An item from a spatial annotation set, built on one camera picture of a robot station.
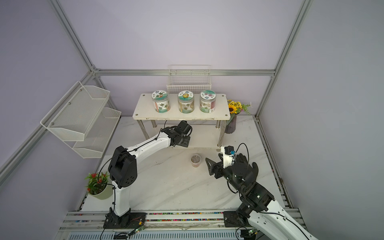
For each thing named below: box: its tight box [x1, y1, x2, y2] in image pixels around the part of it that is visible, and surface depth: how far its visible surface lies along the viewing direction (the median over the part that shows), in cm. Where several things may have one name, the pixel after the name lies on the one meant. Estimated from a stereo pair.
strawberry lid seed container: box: [151, 90, 171, 114], surface depth 73 cm
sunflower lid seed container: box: [177, 90, 195, 114], surface depth 72 cm
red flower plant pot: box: [84, 171, 113, 200], surface depth 76 cm
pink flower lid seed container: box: [199, 90, 217, 114], surface depth 73 cm
